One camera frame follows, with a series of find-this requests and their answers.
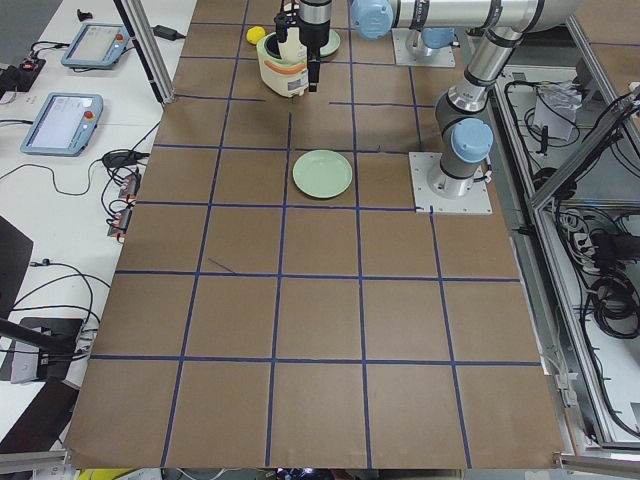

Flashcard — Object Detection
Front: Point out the white rice cooker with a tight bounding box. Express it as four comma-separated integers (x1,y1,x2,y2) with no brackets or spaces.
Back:
256,27,308,98

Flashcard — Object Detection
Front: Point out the black power adapter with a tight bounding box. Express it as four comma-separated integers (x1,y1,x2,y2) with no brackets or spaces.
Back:
152,25,186,41

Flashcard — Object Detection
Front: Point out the teach pendant far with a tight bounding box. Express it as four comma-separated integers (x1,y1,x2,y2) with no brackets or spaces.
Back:
61,23,130,69

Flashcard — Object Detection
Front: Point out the yellow toy bell pepper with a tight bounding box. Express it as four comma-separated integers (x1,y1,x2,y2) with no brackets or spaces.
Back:
246,26,267,45

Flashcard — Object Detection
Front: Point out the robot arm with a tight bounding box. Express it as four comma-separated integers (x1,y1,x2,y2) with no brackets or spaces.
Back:
350,0,579,199

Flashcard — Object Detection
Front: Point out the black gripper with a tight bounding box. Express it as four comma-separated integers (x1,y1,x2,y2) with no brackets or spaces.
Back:
298,18,330,92
274,0,299,43

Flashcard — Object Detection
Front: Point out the green plate near arm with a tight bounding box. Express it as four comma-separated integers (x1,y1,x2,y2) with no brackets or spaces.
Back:
292,150,353,199
320,29,341,58

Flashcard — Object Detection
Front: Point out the teach pendant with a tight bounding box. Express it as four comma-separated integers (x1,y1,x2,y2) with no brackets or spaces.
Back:
61,23,130,69
20,92,104,157

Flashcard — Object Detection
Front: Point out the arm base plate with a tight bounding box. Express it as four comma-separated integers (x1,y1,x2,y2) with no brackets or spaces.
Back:
409,152,493,216
392,27,455,68

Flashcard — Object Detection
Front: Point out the teach pendant near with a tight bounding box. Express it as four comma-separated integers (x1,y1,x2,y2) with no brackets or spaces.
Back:
20,92,104,157

